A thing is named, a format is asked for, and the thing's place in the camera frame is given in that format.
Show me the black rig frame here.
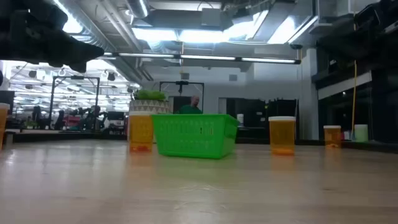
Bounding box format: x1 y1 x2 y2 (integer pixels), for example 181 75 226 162
49 75 101 131

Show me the long tube light bar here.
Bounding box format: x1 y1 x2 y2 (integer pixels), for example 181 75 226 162
102 52 302 65

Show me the black camera stand frame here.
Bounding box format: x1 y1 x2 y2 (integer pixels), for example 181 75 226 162
159 80 205 114

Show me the succulent in white patterned pot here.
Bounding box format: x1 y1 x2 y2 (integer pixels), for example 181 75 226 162
128 89 171 116

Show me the amber pill bottle white cap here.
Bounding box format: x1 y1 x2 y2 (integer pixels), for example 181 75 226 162
323 124 342 149
128 111 155 154
0 102 11 151
268 116 297 156

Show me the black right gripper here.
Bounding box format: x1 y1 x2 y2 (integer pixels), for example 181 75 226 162
317 0 398 62

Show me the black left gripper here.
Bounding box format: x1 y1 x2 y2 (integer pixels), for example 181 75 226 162
18 0 105 73

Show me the pale green container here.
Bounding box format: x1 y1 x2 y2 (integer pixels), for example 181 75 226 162
354 124 369 143

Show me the black monitor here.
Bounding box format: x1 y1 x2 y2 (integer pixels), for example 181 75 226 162
0 90 16 116

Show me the person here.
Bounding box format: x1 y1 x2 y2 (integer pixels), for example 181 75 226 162
174 95 203 115

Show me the green plastic basket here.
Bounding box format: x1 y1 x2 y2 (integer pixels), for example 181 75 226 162
151 113 239 160

